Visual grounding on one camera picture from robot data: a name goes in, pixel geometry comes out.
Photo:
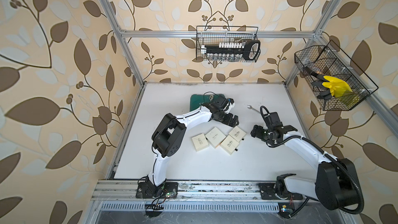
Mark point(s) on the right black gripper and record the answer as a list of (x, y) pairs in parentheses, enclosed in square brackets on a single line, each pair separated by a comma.
[(256, 131)]

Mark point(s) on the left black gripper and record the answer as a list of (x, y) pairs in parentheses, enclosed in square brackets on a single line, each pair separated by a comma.
[(233, 123)]

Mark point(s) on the cream jewelry box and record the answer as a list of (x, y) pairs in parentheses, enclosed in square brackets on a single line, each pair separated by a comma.
[(229, 144), (237, 134), (200, 142), (215, 137)]

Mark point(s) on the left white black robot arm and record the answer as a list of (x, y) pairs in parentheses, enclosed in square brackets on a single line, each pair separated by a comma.
[(168, 136)]

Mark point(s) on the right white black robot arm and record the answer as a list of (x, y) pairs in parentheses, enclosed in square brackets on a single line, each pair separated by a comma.
[(336, 185)]

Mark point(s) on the silver open-end wrench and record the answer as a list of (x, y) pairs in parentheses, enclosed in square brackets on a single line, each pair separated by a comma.
[(251, 108)]

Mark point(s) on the green plastic tool case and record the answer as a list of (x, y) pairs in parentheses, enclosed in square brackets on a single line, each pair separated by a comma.
[(196, 100)]

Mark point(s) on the black socket holder tool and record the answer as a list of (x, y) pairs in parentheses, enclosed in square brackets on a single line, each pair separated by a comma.
[(245, 51)]

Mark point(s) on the black pliers in basket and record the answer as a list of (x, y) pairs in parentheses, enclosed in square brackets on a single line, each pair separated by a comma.
[(324, 93)]

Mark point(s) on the yellow rubber glove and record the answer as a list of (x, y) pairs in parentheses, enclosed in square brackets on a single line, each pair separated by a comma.
[(337, 86)]

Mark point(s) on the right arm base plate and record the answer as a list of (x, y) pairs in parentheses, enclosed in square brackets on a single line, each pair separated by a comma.
[(270, 191)]

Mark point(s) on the back black wire basket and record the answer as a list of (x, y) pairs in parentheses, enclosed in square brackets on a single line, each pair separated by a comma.
[(213, 35)]

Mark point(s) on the black wire basket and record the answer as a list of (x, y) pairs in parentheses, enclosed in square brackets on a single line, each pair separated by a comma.
[(213, 35), (331, 60)]

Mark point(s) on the aluminium front rail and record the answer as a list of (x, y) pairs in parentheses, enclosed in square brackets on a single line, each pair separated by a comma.
[(189, 190)]

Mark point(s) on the right black wire basket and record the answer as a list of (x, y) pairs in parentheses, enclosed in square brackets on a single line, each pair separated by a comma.
[(331, 60)]

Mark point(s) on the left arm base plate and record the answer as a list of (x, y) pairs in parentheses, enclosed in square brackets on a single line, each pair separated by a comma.
[(146, 190)]

